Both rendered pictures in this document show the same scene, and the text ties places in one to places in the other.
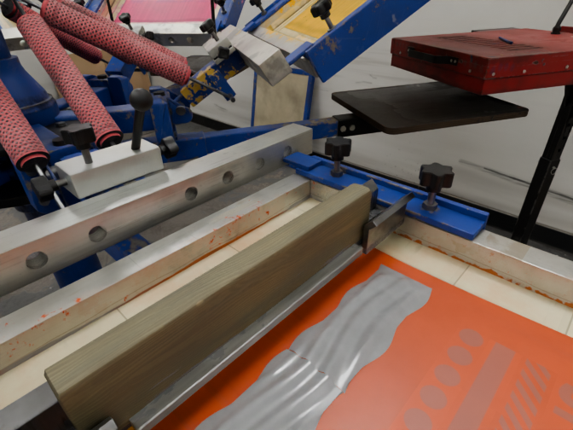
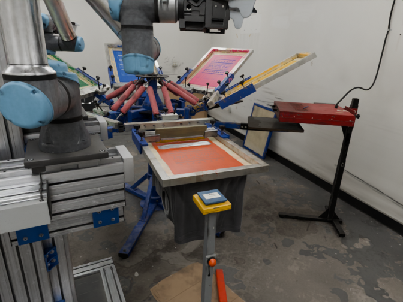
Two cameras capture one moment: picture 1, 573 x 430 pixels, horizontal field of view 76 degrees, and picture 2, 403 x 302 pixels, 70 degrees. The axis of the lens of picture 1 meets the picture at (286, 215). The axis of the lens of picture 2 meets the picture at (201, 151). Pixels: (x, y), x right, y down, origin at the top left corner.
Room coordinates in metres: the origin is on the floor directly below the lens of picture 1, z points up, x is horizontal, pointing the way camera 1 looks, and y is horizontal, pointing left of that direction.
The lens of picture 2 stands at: (-1.38, -0.81, 1.57)
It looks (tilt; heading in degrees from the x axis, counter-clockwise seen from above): 20 degrees down; 23
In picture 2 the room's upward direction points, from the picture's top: 2 degrees clockwise
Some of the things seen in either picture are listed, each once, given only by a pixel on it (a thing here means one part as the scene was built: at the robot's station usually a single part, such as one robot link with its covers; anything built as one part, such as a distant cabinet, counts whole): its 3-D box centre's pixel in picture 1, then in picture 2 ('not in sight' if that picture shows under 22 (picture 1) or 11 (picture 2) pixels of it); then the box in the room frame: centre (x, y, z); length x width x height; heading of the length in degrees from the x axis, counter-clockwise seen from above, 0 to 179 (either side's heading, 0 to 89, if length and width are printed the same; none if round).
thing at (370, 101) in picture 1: (287, 130); (224, 123); (1.04, -0.01, 0.91); 1.34 x 0.40 x 0.08; 106
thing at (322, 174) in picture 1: (377, 204); (216, 134); (0.49, -0.14, 0.97); 0.30 x 0.05 x 0.07; 46
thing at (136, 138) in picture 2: not in sight; (139, 141); (0.09, 0.25, 0.97); 0.30 x 0.05 x 0.07; 46
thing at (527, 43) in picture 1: (512, 55); (312, 112); (1.24, -0.73, 1.06); 0.61 x 0.46 x 0.12; 106
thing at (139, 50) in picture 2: not in sight; (139, 50); (-0.75, -0.37, 1.56); 0.11 x 0.08 x 0.11; 25
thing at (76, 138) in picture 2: not in sight; (63, 130); (-0.75, -0.08, 1.31); 0.15 x 0.15 x 0.10
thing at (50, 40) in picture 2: not in sight; (50, 43); (-0.25, 0.52, 1.56); 0.11 x 0.08 x 0.11; 116
